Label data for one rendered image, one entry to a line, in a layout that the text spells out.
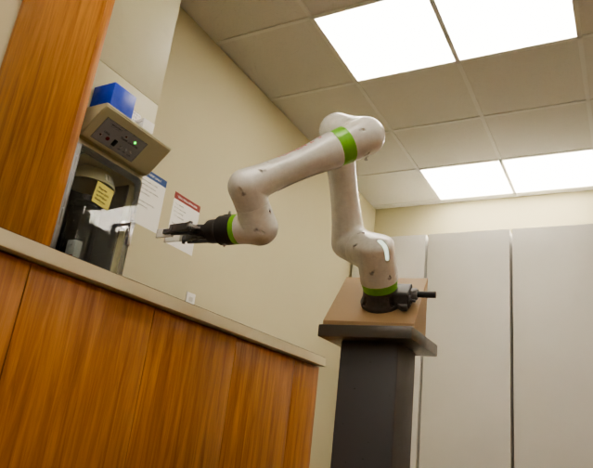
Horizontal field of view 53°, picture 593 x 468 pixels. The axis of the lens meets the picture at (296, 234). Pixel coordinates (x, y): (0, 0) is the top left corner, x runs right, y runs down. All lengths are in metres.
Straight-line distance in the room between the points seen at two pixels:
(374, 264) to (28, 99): 1.27
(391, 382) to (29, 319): 1.07
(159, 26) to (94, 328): 1.28
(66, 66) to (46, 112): 0.17
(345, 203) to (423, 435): 2.63
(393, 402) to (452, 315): 2.58
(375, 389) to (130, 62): 1.43
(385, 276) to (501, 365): 2.43
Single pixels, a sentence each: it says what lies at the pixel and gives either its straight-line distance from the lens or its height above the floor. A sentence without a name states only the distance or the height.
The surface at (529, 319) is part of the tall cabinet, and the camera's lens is 4.36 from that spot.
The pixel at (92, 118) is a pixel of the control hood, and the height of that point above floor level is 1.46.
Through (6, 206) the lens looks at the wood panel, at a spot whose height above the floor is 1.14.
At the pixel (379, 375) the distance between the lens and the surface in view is 1.96.
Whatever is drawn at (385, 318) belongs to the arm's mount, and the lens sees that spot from 2.02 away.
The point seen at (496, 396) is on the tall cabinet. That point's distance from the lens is 4.31.
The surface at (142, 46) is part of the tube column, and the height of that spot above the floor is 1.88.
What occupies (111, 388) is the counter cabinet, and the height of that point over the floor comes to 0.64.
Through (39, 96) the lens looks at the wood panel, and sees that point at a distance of 2.16.
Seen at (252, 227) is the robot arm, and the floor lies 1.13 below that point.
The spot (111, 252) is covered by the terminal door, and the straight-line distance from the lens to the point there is 2.09.
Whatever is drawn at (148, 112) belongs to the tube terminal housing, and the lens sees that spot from 2.33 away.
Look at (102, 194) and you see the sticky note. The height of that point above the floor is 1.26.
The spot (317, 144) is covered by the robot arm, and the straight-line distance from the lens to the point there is 1.78.
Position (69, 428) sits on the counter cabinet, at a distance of 1.67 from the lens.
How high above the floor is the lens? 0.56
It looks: 19 degrees up
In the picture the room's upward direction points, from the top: 7 degrees clockwise
